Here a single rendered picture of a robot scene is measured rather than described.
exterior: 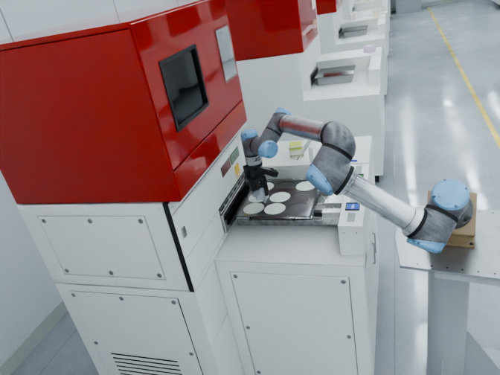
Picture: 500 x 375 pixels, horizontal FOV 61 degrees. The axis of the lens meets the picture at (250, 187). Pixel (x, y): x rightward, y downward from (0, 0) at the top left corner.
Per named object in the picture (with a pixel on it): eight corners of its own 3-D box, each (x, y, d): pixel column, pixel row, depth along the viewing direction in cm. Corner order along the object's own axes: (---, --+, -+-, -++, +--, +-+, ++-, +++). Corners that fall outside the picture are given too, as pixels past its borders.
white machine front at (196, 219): (190, 292, 167) (162, 204, 149) (248, 190, 235) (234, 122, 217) (196, 292, 166) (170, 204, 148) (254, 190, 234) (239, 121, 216)
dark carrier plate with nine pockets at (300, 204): (236, 216, 197) (235, 216, 197) (255, 182, 226) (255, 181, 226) (309, 216, 186) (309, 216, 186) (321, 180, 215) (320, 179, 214)
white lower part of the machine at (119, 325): (111, 404, 226) (52, 283, 190) (177, 296, 294) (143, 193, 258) (236, 425, 203) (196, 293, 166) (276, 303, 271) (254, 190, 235)
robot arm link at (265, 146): (274, 130, 174) (259, 126, 182) (260, 154, 173) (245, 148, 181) (286, 140, 178) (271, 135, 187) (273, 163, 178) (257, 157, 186)
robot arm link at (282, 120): (356, 117, 141) (271, 102, 181) (340, 146, 141) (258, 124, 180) (373, 135, 148) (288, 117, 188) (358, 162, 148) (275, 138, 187)
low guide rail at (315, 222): (237, 225, 205) (236, 219, 203) (239, 223, 206) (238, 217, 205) (344, 226, 188) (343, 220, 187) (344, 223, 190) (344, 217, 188)
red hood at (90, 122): (15, 204, 172) (-57, 54, 145) (122, 130, 239) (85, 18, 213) (182, 202, 147) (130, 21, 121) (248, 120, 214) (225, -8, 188)
